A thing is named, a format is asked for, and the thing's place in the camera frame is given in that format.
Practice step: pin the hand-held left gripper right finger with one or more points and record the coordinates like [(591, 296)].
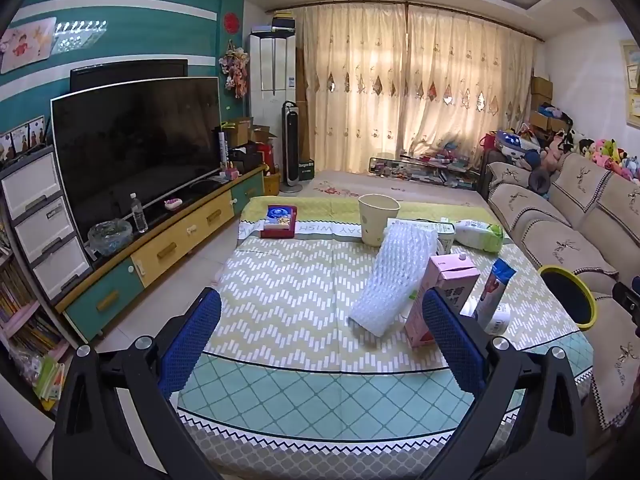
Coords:
[(452, 340)]

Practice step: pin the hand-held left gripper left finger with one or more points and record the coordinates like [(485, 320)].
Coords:
[(192, 340)]

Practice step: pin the blue white drink carton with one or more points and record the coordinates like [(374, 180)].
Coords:
[(495, 300)]

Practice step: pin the yellow rimmed black bin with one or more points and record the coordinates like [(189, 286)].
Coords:
[(565, 295)]

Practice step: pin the pink milk carton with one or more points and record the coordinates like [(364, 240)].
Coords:
[(450, 272)]

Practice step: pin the clear bubble wrap sheet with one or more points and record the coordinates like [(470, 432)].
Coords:
[(390, 280)]

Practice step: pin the white green wipes packet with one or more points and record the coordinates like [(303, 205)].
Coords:
[(477, 237)]

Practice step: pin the small white carton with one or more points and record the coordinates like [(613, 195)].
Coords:
[(445, 234)]

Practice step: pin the beige paper cup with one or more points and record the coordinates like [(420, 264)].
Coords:
[(375, 220)]

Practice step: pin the teal yellow television cabinet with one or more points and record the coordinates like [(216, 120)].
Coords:
[(170, 247)]

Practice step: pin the beige sofa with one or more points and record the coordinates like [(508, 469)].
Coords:
[(550, 240)]

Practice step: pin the glass bowl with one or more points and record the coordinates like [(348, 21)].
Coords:
[(110, 237)]

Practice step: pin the clear water bottle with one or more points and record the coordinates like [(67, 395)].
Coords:
[(138, 217)]

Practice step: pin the pink white dish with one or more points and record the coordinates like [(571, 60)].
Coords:
[(173, 204)]

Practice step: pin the pile of plush toys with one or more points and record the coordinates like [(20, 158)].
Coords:
[(610, 152)]

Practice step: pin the row of books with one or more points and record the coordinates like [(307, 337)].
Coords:
[(30, 330)]

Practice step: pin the glass coffee table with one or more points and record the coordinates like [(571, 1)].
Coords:
[(425, 170)]

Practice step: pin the yellow bucket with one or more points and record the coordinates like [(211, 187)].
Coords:
[(272, 182)]

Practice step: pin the white plastic drawer unit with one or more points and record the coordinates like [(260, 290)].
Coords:
[(45, 230)]

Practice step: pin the floral rug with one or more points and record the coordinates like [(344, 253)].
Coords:
[(340, 187)]

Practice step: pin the white printed tube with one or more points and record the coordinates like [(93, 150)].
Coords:
[(222, 150)]

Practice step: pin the red fire extinguisher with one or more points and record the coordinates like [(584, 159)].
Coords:
[(270, 157)]

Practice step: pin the large curved television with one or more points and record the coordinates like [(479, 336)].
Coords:
[(135, 150)]

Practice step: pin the green printed box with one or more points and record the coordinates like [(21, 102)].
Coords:
[(306, 171)]

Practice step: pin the brown cardboard box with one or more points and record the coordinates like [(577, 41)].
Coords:
[(239, 132), (262, 135)]

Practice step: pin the black tower fan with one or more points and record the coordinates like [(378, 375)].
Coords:
[(291, 145)]

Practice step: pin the stack of cardboard boxes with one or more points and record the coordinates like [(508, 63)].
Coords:
[(542, 95)]

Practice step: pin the cream embroidered curtain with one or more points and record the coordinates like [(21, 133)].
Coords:
[(465, 85), (350, 90)]

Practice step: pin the standing photo prints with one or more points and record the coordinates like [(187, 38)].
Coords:
[(25, 137)]

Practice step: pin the hanging flower decoration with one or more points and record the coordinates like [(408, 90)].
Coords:
[(235, 67)]

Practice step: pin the small black television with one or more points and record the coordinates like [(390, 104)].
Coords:
[(125, 72)]

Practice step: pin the white standing air conditioner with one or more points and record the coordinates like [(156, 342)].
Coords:
[(272, 75)]

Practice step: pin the dark flat box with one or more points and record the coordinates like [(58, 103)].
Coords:
[(284, 24)]

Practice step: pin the wooden curtain rod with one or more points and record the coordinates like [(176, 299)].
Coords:
[(410, 6)]

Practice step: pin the framed landscape wall picture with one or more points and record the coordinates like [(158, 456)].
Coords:
[(632, 80)]

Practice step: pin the red round wall ornament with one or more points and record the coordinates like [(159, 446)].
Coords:
[(230, 22)]

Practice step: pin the crystal wall ornament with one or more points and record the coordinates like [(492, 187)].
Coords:
[(80, 35)]

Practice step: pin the cartoon wall poster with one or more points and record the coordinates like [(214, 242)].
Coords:
[(27, 45)]

